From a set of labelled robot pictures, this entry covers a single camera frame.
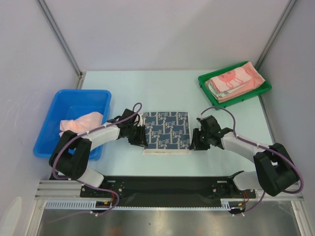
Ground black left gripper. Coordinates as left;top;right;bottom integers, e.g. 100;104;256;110
126;123;148;147

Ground patterned blue white towel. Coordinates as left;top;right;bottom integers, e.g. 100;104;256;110
142;111;191;155

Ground light blue towel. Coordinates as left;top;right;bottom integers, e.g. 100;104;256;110
211;88;240;97

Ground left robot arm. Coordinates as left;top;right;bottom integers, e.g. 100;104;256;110
49;109;148;197

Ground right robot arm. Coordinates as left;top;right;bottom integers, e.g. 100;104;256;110
189;116;301;198

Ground small pink cloth in bin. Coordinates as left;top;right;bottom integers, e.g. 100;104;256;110
59;112;103;137

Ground blue plastic bin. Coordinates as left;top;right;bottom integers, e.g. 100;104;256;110
33;89;112;158

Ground white slotted cable duct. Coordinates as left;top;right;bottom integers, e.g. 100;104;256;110
45;200;244;211

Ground aluminium frame rail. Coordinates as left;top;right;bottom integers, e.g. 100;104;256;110
35;180;81;200

